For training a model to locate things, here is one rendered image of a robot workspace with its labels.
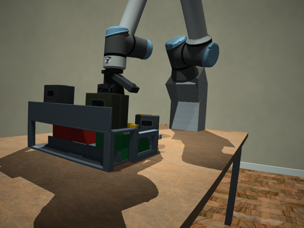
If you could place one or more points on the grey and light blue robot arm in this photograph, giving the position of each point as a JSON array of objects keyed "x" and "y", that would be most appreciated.
[{"x": 184, "y": 53}]

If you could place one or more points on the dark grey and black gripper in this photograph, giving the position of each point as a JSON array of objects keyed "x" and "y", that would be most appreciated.
[{"x": 112, "y": 87}]

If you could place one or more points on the green open bin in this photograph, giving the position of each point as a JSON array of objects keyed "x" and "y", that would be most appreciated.
[{"x": 121, "y": 143}]

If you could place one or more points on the olive green case with orange latches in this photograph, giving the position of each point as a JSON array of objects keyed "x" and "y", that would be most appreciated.
[{"x": 118, "y": 102}]

